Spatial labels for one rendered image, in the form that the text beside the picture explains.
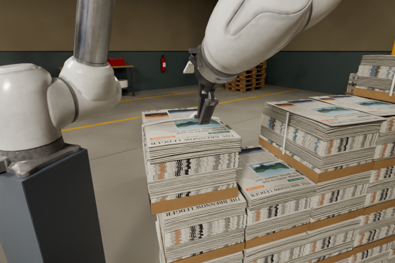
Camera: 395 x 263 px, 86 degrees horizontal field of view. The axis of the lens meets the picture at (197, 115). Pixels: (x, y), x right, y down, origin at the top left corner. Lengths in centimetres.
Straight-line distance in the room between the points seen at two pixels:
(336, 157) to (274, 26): 76
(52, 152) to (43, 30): 638
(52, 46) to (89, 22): 630
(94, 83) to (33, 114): 19
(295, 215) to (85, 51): 93
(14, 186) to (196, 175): 47
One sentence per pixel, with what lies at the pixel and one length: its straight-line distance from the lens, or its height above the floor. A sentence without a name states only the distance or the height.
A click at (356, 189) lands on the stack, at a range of 116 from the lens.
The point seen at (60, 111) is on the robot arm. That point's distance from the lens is 74.
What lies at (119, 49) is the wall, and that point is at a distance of 730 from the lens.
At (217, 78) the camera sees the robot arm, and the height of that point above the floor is 126.
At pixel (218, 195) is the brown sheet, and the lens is 75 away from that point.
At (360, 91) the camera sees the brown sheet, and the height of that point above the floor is 109.
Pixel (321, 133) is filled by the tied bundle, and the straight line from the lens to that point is 88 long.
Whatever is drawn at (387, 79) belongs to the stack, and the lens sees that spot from 144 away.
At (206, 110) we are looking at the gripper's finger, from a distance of 48.
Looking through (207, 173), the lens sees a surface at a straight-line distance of 69.
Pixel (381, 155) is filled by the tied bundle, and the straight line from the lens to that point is 116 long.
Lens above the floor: 131
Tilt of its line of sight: 17 degrees down
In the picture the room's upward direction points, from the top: straight up
